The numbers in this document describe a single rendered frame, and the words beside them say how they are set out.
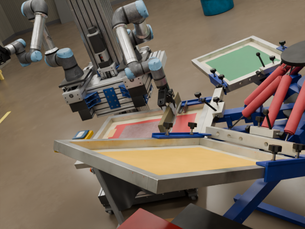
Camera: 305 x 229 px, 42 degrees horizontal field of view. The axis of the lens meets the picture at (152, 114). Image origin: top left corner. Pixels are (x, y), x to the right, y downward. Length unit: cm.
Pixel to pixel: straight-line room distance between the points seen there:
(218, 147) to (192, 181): 75
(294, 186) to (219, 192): 60
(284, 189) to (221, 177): 214
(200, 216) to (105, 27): 184
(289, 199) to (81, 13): 212
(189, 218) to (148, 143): 39
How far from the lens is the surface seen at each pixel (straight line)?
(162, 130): 229
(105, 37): 321
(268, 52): 330
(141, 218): 170
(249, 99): 237
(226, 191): 346
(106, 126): 287
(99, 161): 127
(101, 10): 316
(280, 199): 328
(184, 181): 113
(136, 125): 277
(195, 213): 186
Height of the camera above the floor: 214
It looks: 25 degrees down
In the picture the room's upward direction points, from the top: 21 degrees counter-clockwise
